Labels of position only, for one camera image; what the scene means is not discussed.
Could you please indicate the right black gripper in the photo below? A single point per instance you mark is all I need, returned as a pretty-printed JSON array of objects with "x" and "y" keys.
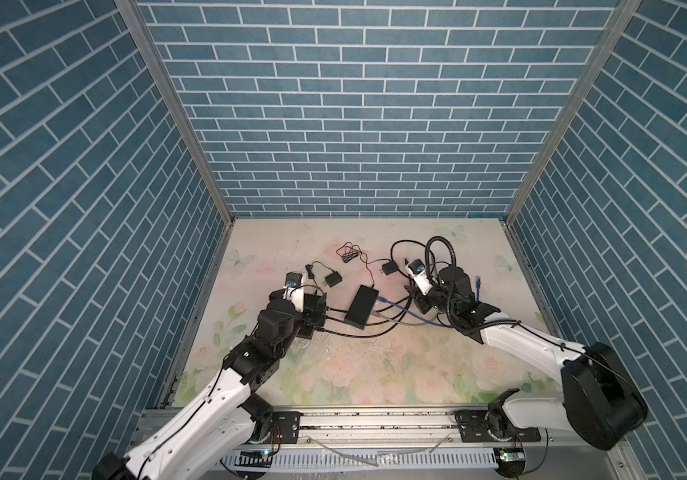
[{"x": 420, "y": 300}]

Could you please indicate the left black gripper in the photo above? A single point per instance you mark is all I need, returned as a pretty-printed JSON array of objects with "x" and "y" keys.
[{"x": 319, "y": 313}]

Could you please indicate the black network switch blue ports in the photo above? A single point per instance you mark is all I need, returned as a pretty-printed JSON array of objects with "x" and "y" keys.
[{"x": 304, "y": 333}]

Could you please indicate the black ethernet cable gold plug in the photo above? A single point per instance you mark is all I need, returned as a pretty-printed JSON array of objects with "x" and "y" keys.
[{"x": 392, "y": 315}]

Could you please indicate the black power adapter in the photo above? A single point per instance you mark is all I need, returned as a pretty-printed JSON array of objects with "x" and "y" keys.
[
  {"x": 349, "y": 252},
  {"x": 332, "y": 279}
]

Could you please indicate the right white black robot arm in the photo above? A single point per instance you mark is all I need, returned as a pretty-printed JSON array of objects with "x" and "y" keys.
[{"x": 598, "y": 399}]

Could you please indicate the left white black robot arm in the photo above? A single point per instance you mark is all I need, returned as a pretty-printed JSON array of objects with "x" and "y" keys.
[{"x": 227, "y": 412}]

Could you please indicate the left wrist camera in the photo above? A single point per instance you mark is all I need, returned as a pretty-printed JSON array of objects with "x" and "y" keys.
[{"x": 293, "y": 287}]

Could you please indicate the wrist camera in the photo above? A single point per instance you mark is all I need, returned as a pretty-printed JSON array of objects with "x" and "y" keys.
[
  {"x": 418, "y": 271},
  {"x": 293, "y": 287}
]

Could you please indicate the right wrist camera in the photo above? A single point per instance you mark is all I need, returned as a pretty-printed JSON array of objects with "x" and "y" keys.
[{"x": 418, "y": 271}]

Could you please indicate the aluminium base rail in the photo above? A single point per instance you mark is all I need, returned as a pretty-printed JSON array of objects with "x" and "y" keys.
[{"x": 429, "y": 442}]

